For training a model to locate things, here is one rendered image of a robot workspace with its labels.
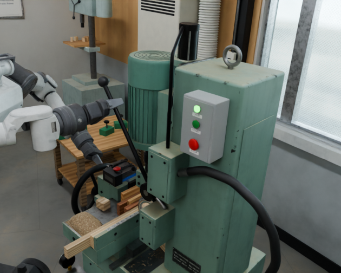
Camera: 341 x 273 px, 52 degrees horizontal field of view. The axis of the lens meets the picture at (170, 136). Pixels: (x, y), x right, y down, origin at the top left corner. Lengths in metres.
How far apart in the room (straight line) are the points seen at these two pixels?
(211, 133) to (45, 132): 0.47
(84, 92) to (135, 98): 2.32
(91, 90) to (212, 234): 2.60
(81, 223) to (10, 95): 0.55
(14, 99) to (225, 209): 0.91
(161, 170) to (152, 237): 0.24
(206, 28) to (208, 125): 1.80
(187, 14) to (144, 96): 1.60
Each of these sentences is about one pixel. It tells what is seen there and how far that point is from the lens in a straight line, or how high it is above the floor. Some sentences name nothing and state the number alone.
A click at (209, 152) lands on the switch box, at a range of 0.87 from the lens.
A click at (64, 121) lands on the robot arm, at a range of 1.06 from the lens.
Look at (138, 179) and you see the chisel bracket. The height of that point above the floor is 1.04.
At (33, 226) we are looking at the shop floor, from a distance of 2.88.
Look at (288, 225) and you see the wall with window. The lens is 2.74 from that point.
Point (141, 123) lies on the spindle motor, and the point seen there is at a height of 1.30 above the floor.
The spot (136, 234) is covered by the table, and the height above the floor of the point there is 0.87.
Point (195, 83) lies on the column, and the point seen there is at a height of 1.49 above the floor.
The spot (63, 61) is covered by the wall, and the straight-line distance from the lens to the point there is 4.37.
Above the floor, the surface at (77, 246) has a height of 0.93.
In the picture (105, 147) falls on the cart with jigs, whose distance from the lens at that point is 2.72.
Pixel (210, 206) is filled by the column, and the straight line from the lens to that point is 1.03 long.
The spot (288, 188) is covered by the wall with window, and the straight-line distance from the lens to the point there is 2.61.
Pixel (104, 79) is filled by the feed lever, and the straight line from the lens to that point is 1.15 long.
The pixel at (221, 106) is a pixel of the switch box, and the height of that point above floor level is 1.47.
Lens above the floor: 1.75
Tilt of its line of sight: 25 degrees down
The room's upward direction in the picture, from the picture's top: 3 degrees clockwise
